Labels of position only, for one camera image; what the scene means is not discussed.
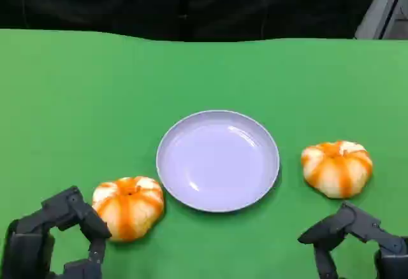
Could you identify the green cloth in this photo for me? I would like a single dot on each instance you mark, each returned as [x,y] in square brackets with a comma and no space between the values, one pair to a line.
[204,132]

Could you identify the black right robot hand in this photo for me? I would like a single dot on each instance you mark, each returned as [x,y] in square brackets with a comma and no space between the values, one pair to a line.
[366,228]

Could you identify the grey metal frame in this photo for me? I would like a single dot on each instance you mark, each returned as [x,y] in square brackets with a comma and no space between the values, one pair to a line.
[384,8]

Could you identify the black backdrop curtain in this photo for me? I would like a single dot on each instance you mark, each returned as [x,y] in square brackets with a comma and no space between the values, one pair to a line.
[178,3]

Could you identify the orange and white bread roll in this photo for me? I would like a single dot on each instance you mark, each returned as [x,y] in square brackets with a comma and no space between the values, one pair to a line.
[337,169]
[129,208]

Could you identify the lilac plate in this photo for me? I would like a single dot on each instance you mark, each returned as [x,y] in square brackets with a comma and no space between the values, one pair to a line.
[218,161]

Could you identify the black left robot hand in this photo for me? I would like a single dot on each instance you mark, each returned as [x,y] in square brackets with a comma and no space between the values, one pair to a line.
[32,228]

